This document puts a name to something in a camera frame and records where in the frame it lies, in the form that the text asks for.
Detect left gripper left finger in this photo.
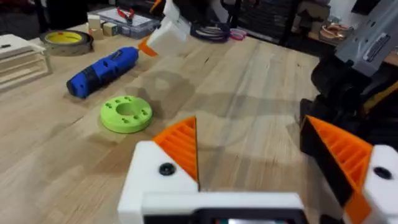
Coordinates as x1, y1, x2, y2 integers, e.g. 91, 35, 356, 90
117, 116, 200, 224

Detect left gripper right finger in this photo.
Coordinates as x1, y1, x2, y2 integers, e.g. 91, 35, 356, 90
299, 114, 398, 224

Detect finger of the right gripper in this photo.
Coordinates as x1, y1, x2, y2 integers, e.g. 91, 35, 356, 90
149, 0, 182, 21
137, 19, 191, 58

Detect blue electric screwdriver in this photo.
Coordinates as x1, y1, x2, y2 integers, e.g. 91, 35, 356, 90
66, 46, 140, 100

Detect clear plastic box with pliers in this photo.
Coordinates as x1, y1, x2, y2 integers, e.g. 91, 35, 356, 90
91, 6, 161, 40

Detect green disc with holes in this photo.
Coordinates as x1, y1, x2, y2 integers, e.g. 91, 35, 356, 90
99, 95, 154, 134

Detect small wooden toy blocks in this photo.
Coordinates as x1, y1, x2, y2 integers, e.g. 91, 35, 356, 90
86, 13, 119, 40

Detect black shelf rack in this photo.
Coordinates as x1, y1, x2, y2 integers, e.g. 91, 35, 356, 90
238, 0, 301, 46

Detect tape roll with yellow core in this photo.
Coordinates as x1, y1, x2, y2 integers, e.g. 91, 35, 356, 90
39, 29, 95, 57

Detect copper coloured tape rolls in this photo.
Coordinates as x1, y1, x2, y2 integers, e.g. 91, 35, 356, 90
319, 22, 354, 44

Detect coiled dark cable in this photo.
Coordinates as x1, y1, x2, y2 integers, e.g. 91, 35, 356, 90
190, 21, 231, 44

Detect pink ring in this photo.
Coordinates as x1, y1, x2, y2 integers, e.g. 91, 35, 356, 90
229, 27, 248, 42

